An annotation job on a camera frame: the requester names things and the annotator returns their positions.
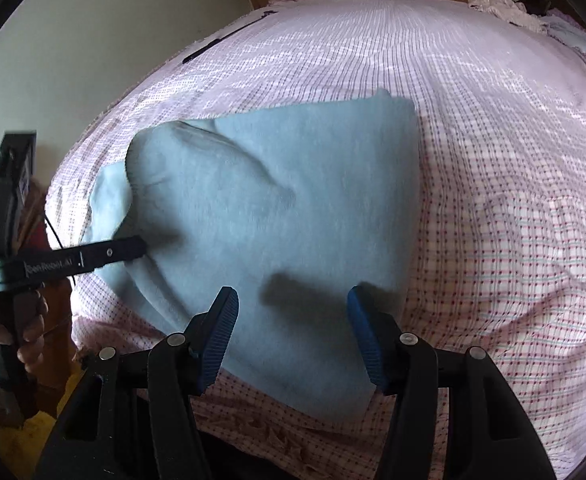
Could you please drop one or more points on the light blue grey pants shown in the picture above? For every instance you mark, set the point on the light blue grey pants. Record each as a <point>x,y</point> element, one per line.
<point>292,207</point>

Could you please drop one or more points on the pink checked bed sheet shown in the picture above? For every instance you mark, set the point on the pink checked bed sheet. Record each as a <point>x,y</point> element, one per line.
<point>500,256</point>

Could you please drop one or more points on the pink crumpled blanket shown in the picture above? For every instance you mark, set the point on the pink crumpled blanket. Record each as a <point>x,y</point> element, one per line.
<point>510,12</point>

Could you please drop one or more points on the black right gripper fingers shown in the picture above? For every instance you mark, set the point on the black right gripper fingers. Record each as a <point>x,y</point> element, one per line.
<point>22,272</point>

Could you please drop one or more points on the person's left hand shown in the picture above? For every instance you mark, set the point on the person's left hand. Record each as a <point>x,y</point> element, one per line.
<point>30,351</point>

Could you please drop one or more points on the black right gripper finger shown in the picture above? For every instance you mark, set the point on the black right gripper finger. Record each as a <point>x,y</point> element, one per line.
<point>182,366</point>
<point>402,365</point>

